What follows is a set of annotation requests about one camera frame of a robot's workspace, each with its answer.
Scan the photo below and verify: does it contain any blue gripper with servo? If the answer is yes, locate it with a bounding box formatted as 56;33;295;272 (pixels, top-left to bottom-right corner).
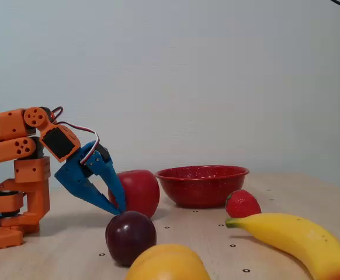
54;141;127;216

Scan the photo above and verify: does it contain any yellow orange toy peach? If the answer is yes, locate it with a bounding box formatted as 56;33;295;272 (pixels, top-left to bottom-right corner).
124;243;211;280

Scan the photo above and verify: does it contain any orange robot base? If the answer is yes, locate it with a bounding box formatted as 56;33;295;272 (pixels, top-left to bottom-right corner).
0;156;52;253

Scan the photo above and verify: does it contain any red speckled enamel bowl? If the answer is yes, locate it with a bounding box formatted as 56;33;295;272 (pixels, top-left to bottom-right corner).
154;165;250;209

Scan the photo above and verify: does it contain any red toy apple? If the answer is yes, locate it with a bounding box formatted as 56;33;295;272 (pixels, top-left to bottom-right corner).
107;169;161;219

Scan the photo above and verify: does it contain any dark purple toy plum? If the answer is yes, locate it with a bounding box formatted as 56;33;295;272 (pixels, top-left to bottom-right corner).
105;211;158;267

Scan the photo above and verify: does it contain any red toy strawberry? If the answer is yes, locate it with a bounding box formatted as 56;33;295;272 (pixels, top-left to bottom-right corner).
224;189;262;219

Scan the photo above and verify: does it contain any yellow toy banana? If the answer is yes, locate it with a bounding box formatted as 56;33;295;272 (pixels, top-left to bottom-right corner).
225;212;340;280

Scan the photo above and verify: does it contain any white red servo cable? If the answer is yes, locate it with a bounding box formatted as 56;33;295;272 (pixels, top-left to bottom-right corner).
50;106;100;166

